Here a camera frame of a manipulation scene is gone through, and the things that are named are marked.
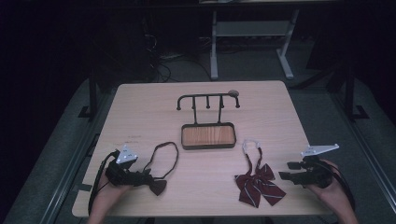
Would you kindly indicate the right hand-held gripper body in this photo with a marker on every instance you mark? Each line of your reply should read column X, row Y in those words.
column 317, row 174

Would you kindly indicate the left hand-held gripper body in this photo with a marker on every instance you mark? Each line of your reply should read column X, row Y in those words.
column 121, row 175

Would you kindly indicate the person's left hand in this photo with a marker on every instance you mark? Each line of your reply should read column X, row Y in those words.
column 110, row 192

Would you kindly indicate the person's right hand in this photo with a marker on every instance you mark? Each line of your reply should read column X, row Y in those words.
column 333, row 193

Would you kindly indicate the red striped bow tie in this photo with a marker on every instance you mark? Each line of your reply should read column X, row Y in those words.
column 258, row 184

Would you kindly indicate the dark tape strip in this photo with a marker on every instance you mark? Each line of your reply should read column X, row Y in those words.
column 82, row 187

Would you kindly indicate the black metal stand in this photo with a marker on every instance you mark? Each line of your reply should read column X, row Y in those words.
column 92, row 99
column 350, row 96

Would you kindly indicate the small round brown object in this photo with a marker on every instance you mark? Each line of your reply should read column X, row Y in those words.
column 233, row 93

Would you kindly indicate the grey metal rail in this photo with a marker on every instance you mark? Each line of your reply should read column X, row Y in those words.
column 367, row 149
column 67, row 174

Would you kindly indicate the white metal desk frame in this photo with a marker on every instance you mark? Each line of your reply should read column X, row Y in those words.
column 249, row 28

